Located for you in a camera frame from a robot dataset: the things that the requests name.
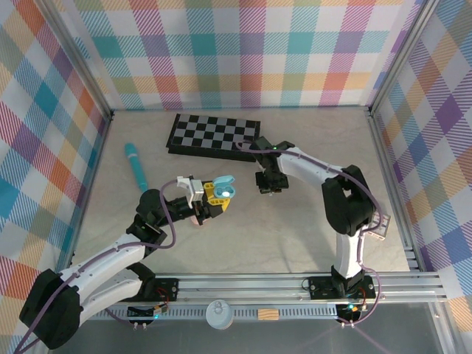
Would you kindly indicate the blue earbud charging case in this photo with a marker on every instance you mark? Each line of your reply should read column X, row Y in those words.
column 223, row 181

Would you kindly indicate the pink earbud charging case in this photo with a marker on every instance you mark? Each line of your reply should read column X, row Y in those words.
column 204, row 223

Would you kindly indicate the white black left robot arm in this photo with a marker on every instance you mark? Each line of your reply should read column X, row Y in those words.
column 110, row 258

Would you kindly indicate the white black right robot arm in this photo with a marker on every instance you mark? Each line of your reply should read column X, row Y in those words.
column 306, row 167

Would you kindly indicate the teal marker pen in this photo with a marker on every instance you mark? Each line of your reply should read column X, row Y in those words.
column 132, row 158

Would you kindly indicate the black grey folding chessboard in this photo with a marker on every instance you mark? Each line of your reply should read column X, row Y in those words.
column 206, row 131

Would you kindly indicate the small electronics board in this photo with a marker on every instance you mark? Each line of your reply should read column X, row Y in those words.
column 350, row 309
column 158, row 311

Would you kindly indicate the white round plastic cup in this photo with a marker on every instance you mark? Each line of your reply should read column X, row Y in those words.
column 219, row 315

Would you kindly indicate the small pink framed card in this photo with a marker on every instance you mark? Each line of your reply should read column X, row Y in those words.
column 381, row 225

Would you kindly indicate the small wooden block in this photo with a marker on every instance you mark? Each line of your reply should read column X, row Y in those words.
column 268, row 314

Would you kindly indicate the aluminium frame floor beam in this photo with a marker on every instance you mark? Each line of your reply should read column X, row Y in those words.
column 392, row 184
column 92, row 177

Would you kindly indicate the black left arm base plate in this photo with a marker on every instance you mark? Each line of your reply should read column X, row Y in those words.
column 167, row 287

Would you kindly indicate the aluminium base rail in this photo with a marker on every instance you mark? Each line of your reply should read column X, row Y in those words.
column 239, row 287

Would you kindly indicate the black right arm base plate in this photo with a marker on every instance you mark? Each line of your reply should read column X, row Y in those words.
column 321, row 287

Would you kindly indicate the aluminium frame post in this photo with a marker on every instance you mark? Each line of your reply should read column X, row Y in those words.
column 402, row 55
column 81, row 62

